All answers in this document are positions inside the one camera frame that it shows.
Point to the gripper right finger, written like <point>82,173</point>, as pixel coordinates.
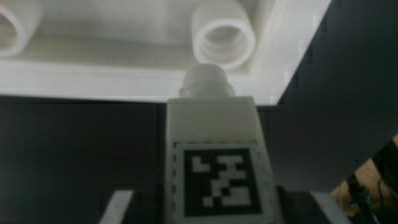
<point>329,208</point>

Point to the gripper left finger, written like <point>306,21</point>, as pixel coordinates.
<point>115,207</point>

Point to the white leg with tag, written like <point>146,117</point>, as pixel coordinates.
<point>218,187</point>

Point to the white square tabletop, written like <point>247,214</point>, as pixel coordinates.
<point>107,49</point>

